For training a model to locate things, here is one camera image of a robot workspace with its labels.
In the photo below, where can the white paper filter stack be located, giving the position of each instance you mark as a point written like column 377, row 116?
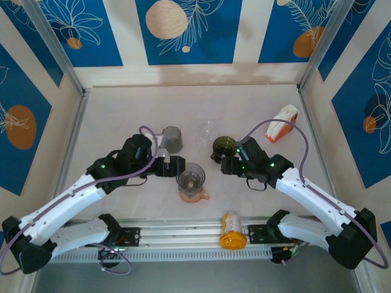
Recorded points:
column 282, row 117

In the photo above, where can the clear glass server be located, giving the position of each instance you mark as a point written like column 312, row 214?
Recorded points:
column 206, row 131

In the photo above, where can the olive green coffee dripper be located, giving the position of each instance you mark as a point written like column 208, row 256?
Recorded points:
column 224, row 145

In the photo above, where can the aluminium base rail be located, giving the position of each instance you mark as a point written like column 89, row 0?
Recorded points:
column 183, row 233

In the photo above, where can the grey translucent measuring cup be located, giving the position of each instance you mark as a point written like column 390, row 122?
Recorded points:
column 174, row 142

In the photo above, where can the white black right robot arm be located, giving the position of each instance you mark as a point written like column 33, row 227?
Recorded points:
column 314, row 198

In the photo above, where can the orange filter holder box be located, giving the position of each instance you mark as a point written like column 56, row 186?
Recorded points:
column 276, row 138

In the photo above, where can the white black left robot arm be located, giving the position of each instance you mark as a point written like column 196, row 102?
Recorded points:
column 61, row 207

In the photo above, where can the aluminium frame post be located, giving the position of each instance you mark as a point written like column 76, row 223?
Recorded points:
column 323, row 45
column 58, row 49

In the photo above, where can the orange lidded plastic jar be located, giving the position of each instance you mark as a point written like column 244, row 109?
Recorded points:
column 232, row 241

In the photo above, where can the aluminium table side rail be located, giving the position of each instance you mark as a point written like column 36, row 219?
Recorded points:
column 77, row 122
column 314, row 131

